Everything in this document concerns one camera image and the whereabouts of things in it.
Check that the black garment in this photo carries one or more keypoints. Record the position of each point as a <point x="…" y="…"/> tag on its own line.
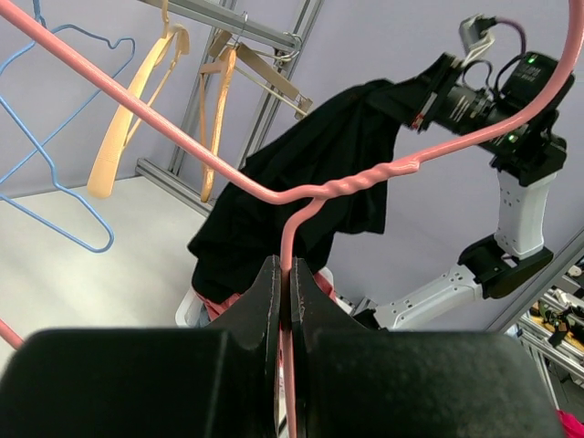
<point x="342" y="137"/>

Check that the orange wooden hanger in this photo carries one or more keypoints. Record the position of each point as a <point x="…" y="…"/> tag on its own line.
<point x="225" y="67"/>

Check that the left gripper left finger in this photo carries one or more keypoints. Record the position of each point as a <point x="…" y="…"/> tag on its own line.
<point x="216" y="381"/>

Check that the pale flat wooden hanger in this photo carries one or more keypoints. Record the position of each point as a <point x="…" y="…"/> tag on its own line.
<point x="275" y="83"/>

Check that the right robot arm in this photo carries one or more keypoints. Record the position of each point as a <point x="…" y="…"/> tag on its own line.
<point x="527" y="161"/>

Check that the pink wire hanger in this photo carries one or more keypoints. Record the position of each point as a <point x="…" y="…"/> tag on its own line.
<point x="317" y="194"/>

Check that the light wooden hanger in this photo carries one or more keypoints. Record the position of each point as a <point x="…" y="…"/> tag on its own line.
<point x="124" y="123"/>

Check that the aluminium hanging rail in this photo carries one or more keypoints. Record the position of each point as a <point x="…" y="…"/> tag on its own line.
<point x="214" y="15"/>

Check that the dark pink t shirt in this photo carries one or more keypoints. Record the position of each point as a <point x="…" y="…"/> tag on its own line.
<point x="219" y="305"/>

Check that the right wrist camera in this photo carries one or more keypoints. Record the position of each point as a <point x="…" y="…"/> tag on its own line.
<point x="476" y="36"/>

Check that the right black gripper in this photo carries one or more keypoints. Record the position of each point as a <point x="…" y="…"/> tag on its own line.
<point x="426" y="98"/>

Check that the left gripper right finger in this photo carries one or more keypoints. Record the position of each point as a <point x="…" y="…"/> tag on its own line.
<point x="344" y="380"/>

